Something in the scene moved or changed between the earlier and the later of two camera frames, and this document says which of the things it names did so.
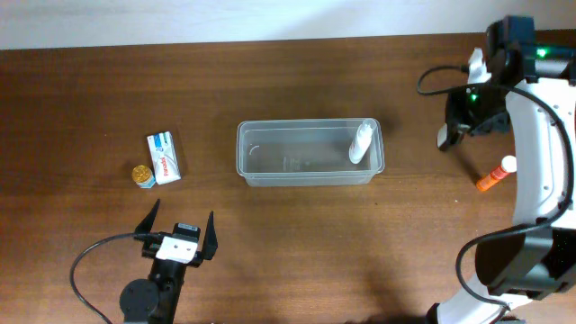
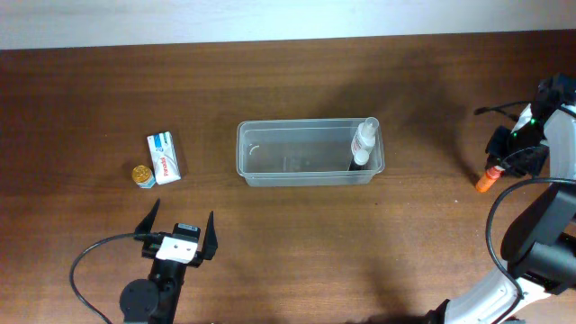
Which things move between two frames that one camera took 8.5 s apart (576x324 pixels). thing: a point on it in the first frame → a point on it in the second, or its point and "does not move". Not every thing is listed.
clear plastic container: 306,152 does not move
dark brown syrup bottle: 449,135 → 361,161
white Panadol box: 164,157 does not move
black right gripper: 454,116 → 499,157
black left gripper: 210,244 does not move
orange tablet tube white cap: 508,165 does not move
